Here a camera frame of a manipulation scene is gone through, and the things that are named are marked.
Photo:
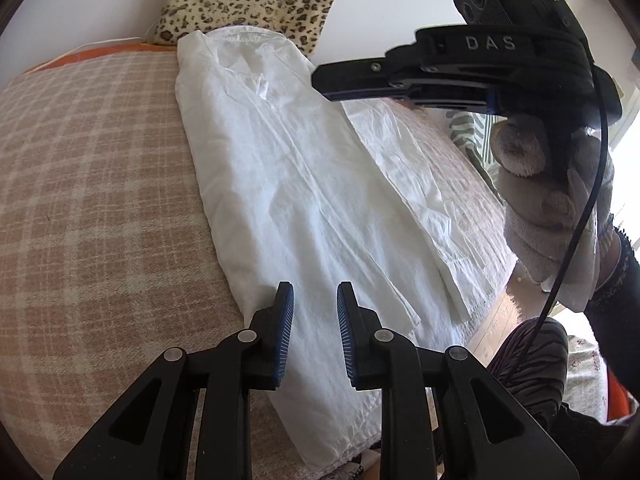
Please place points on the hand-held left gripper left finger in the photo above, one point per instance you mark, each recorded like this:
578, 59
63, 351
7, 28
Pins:
281, 340

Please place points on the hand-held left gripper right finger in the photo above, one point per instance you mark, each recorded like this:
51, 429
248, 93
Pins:
347, 345

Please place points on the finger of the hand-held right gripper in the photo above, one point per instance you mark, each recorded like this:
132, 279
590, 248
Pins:
360, 80

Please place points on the white shirt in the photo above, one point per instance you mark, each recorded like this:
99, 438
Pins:
300, 210

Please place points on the person's right hand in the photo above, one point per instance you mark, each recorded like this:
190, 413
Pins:
535, 230

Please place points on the green striped cloth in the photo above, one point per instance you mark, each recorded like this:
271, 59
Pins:
467, 127

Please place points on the person's zebra striped pants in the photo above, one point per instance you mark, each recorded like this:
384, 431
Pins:
530, 360

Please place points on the pink plaid blanket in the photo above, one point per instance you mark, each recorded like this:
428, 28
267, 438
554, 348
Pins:
100, 185

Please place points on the light patterned floor mat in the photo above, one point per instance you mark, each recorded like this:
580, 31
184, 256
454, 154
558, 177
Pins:
585, 375

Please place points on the orange bed sheet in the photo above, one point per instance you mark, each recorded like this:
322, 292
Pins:
100, 53

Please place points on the person's black top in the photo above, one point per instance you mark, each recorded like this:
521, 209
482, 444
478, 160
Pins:
600, 450

